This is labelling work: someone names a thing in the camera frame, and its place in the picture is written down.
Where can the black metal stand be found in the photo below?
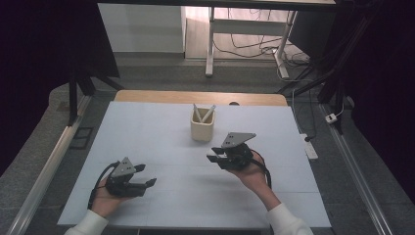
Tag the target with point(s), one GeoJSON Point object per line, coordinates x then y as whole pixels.
{"type": "Point", "coordinates": [73, 98]}
{"type": "Point", "coordinates": [332, 81]}

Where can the black floor plate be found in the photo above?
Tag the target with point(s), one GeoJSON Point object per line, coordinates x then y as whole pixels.
{"type": "Point", "coordinates": [81, 137]}

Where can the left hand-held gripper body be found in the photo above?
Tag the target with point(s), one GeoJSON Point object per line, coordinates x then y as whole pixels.
{"type": "Point", "coordinates": [122, 182]}

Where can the person's right hand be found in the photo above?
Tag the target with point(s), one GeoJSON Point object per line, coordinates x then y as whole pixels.
{"type": "Point", "coordinates": [253, 176]}

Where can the person's left hand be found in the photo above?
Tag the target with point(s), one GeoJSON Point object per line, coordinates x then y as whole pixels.
{"type": "Point", "coordinates": [106, 202]}

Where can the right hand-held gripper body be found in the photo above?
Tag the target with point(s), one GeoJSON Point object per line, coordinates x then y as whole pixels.
{"type": "Point", "coordinates": [236, 156]}

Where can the white desk frame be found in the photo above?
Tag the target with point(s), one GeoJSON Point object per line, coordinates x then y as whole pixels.
{"type": "Point", "coordinates": [210, 42]}

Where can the white cabinet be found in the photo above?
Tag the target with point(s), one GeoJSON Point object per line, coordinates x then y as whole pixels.
{"type": "Point", "coordinates": [140, 27]}

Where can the clear pen with red tip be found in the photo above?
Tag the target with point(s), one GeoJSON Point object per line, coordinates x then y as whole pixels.
{"type": "Point", "coordinates": [197, 112]}

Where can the light blue table mat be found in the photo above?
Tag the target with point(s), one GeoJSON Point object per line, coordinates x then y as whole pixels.
{"type": "Point", "coordinates": [147, 130]}

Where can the aluminium rail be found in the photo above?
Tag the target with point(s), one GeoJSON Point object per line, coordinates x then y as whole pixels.
{"type": "Point", "coordinates": [355, 176]}
{"type": "Point", "coordinates": [49, 169]}

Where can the dark curtain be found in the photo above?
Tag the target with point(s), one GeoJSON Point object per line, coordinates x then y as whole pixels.
{"type": "Point", "coordinates": [39, 49]}
{"type": "Point", "coordinates": [388, 81]}

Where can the beige pen holder cup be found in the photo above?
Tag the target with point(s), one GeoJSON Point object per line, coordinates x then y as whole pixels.
{"type": "Point", "coordinates": [202, 132]}

